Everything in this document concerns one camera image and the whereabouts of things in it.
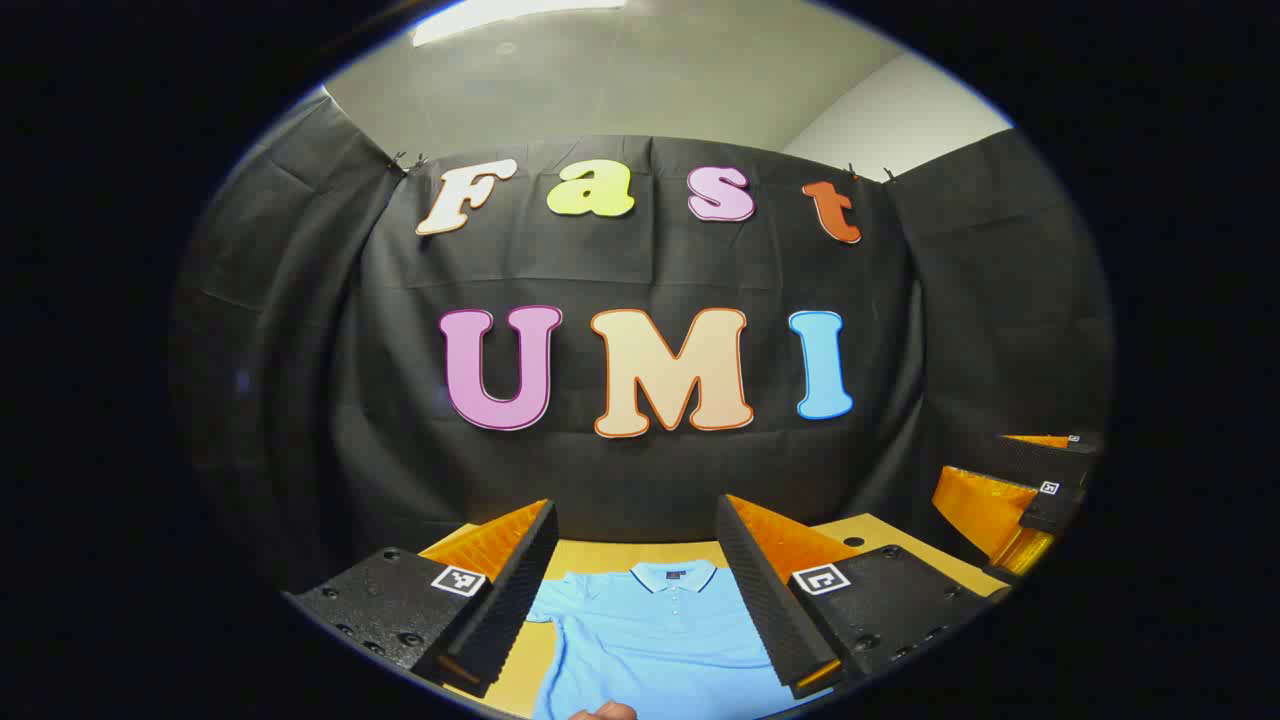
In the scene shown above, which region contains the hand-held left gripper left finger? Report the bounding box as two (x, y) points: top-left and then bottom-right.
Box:
(283, 498), (561, 699)

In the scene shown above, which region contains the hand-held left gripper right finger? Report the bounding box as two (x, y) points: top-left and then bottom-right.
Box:
(715, 493), (1011, 701)

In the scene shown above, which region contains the light blue T-shirt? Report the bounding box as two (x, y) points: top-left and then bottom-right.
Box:
(525, 560), (836, 720)

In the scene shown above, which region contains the black backdrop cloth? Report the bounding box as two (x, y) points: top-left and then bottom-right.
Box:
(170, 90), (1116, 601)

